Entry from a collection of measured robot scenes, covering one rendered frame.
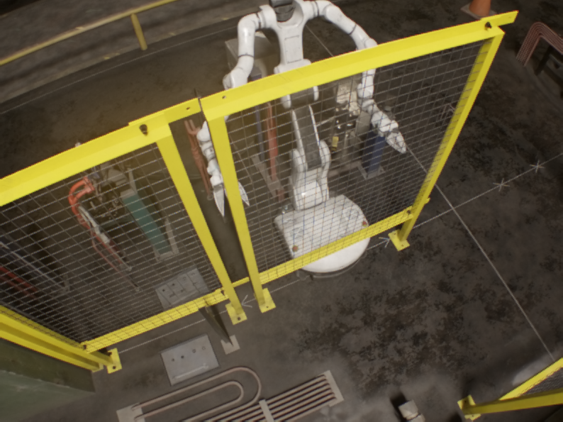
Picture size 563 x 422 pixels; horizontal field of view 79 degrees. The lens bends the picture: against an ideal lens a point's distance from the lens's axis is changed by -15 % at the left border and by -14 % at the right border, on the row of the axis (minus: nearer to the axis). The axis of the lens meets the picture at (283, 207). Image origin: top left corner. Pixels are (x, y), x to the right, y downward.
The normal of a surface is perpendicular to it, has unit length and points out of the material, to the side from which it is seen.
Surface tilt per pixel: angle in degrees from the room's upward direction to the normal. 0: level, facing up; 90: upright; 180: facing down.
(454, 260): 0
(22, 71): 0
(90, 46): 0
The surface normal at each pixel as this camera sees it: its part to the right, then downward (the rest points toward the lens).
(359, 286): -0.03, -0.51
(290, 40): 0.33, 0.69
